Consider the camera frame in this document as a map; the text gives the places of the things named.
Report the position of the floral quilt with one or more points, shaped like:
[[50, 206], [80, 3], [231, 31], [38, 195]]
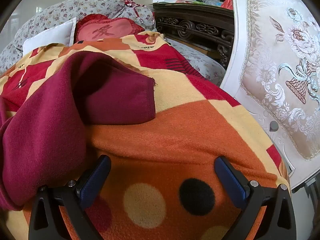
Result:
[[62, 12]]

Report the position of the red plastic bag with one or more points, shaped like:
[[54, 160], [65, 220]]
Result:
[[227, 4]]

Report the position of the red heart cushion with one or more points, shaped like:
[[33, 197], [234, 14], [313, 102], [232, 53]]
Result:
[[94, 27]]

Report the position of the orange red patterned blanket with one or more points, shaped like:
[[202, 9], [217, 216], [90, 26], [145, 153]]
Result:
[[162, 183]]

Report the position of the white upholstered floral chair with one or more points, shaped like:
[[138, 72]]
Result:
[[274, 73]]

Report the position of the maroon fleece garment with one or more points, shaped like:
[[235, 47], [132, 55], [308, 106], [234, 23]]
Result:
[[44, 119]]

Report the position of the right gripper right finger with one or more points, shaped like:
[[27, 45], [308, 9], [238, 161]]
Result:
[[249, 196]]

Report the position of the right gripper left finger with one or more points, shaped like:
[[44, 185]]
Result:
[[46, 221]]

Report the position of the white pillow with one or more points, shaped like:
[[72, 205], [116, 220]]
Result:
[[63, 34]]

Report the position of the dark carved wooden headboard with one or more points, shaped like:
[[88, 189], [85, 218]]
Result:
[[208, 27]]

